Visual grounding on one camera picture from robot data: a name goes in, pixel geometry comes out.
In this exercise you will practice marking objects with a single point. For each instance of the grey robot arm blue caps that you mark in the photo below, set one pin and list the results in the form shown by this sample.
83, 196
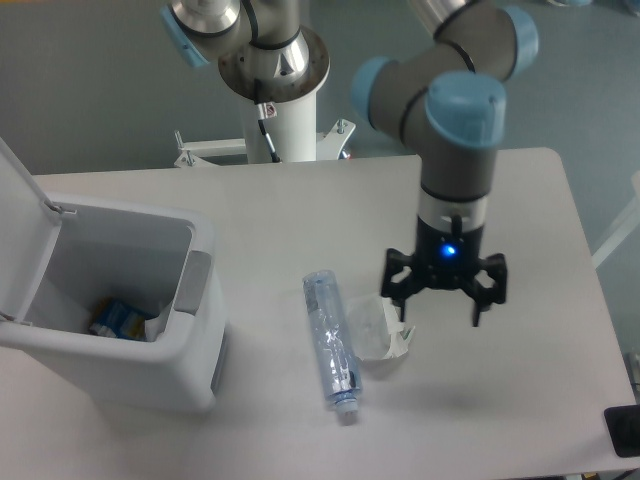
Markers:
447, 105

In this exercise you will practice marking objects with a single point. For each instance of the white plastic trash can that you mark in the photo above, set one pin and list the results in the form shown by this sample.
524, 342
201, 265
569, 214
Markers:
120, 299

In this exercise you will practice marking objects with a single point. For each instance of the blue box inside trash can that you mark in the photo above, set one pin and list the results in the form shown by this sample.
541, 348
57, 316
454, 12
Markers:
117, 319

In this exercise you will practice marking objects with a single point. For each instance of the crushed clear plastic bottle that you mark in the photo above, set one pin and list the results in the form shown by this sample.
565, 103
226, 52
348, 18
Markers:
337, 364

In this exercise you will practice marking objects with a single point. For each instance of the black device at table edge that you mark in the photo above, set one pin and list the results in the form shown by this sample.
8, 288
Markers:
623, 427

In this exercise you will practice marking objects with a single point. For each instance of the white frame at right edge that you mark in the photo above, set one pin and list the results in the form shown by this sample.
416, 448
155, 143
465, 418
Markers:
625, 223

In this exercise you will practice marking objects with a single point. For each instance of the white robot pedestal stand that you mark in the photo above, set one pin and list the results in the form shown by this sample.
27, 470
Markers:
276, 91

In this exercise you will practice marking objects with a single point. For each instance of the crumpled white paper wrapper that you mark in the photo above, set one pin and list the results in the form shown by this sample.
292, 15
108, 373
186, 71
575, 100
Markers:
377, 334

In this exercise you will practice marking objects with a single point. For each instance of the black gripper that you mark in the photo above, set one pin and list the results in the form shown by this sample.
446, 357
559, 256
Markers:
442, 261

